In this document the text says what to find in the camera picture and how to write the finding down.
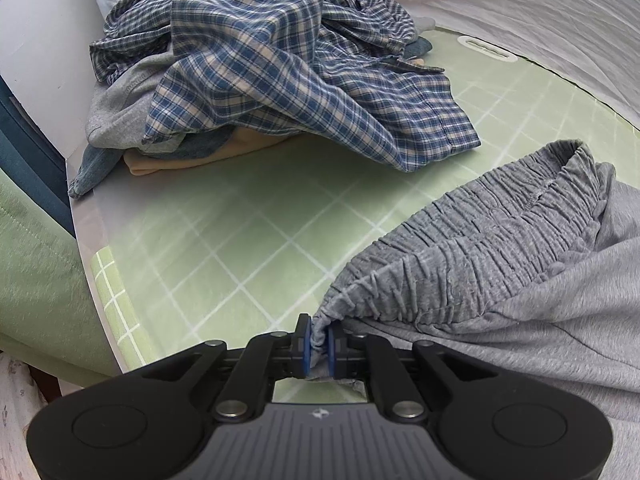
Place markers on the beige garment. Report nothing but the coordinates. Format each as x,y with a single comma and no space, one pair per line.
200,152

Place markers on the blue denim jeans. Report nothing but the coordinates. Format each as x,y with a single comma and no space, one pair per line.
100,165

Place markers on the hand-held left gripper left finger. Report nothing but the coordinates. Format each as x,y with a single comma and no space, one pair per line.
306,350

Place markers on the green grid mat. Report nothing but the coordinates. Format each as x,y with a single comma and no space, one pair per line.
250,240

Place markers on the blue plaid shirt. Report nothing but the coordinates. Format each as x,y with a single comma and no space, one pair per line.
260,60

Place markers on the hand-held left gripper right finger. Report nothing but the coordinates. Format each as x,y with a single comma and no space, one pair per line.
334,352

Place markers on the white printed sheet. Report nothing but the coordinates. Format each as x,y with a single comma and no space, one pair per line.
525,10

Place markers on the grey sweatpants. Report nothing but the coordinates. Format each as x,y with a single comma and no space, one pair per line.
500,260

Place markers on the grey hoodie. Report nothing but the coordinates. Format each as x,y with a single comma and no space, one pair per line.
120,105

